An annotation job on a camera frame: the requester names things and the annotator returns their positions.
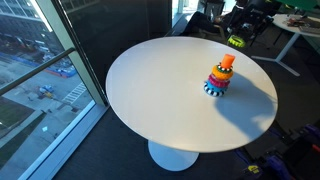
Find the black window railing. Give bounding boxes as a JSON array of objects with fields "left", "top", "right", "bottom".
[{"left": 0, "top": 48, "right": 76, "bottom": 96}]

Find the lime green toy ring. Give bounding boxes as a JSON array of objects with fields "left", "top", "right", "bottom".
[{"left": 227, "top": 34, "right": 247, "bottom": 48}]

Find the orange toy ring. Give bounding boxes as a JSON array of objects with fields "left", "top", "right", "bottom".
[{"left": 211, "top": 64, "right": 234, "bottom": 81}]

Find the red toy ring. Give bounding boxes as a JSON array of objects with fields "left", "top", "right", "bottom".
[{"left": 208, "top": 74, "right": 231, "bottom": 89}]

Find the white background table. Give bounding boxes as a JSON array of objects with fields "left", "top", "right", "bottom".
[{"left": 253, "top": 14, "right": 320, "bottom": 76}]

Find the orange ring holder post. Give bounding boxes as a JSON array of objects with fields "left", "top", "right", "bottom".
[{"left": 221, "top": 54, "right": 235, "bottom": 69}]

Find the white round table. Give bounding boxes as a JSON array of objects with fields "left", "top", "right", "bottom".
[{"left": 106, "top": 36, "right": 278, "bottom": 171}]

